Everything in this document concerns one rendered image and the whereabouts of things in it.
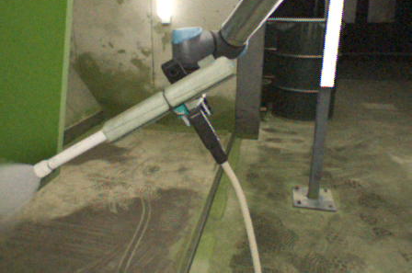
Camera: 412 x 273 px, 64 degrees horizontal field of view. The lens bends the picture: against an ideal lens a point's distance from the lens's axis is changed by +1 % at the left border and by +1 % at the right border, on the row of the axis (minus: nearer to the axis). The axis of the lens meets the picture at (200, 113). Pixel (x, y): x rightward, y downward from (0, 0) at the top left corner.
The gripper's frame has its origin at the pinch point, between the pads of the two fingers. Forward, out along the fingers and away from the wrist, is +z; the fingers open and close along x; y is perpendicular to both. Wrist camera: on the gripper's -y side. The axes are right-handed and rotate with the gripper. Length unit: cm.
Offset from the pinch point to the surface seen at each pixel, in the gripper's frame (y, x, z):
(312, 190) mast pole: 89, -25, -78
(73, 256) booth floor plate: 39, 71, -41
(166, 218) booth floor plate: 55, 40, -63
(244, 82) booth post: 44, -29, -168
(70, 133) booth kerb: 12, 96, -156
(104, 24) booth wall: -42, 41, -198
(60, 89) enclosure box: -16.2, 30.9, -24.6
